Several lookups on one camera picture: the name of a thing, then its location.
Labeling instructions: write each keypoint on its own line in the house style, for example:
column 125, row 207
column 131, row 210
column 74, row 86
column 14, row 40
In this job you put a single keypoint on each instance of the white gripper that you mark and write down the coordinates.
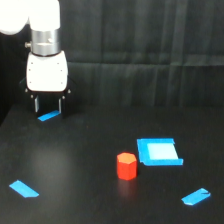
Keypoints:
column 48, row 75

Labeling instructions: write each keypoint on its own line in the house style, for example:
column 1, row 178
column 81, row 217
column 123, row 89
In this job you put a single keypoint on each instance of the red hexagonal block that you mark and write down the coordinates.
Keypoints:
column 126, row 166

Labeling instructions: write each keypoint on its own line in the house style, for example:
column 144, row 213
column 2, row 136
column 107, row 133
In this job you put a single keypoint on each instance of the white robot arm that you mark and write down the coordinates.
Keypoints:
column 43, row 18

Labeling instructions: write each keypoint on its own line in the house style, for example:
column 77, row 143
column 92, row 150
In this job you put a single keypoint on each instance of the blue tape strip far left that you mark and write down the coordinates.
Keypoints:
column 48, row 115

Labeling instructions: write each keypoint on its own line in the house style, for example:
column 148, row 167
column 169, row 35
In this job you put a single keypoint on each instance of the blue tape strip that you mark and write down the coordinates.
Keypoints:
column 23, row 189
column 48, row 115
column 196, row 197

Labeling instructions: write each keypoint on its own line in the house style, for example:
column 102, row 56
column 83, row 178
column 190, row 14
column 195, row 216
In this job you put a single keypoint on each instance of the black backdrop curtain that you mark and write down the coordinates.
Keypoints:
column 145, row 52

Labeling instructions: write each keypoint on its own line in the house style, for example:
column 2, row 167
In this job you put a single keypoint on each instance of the blue tape strip near left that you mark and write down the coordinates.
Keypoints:
column 23, row 189

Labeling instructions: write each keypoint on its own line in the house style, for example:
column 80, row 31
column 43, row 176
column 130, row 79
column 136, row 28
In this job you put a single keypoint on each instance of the blue taped square marker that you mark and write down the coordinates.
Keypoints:
column 158, row 152

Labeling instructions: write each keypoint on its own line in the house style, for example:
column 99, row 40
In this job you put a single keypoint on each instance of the blue tape strip near right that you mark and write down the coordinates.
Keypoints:
column 196, row 197

